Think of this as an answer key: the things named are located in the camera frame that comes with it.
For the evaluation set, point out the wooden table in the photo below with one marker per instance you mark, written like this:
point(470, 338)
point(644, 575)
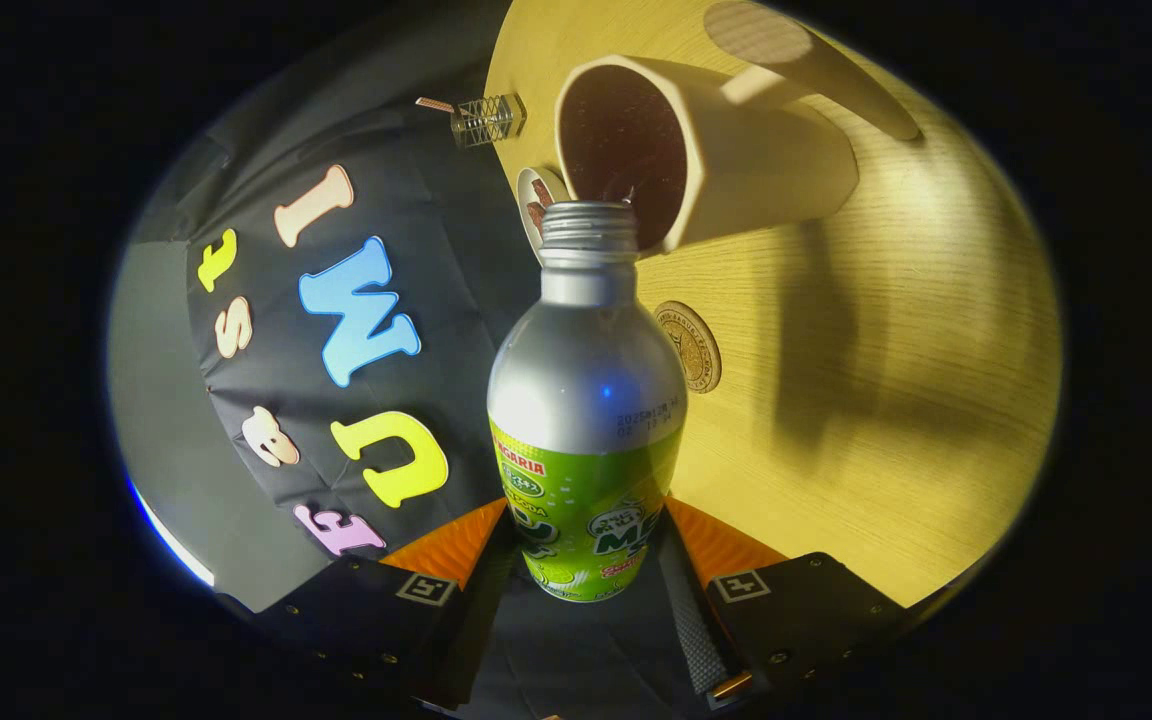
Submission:
point(886, 350)

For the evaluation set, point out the round wooden coaster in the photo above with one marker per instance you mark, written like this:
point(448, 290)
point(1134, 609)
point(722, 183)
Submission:
point(691, 345)

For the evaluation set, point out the silver green juice bottle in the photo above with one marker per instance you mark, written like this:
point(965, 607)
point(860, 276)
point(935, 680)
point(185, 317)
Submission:
point(581, 400)

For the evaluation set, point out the black backdrop cloth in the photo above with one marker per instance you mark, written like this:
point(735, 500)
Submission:
point(436, 250)

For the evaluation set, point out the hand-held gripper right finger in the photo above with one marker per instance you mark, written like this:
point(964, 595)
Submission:
point(691, 630)

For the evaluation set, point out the white oval plate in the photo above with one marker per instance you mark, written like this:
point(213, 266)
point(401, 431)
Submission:
point(526, 185)

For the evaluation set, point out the pink stick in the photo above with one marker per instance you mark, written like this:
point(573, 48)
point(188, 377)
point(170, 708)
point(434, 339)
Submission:
point(433, 103)

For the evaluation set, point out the brown sausage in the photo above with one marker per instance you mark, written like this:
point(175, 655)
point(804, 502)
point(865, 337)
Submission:
point(543, 190)
point(534, 215)

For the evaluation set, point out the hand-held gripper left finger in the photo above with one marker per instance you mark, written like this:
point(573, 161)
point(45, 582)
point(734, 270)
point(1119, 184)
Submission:
point(481, 630)

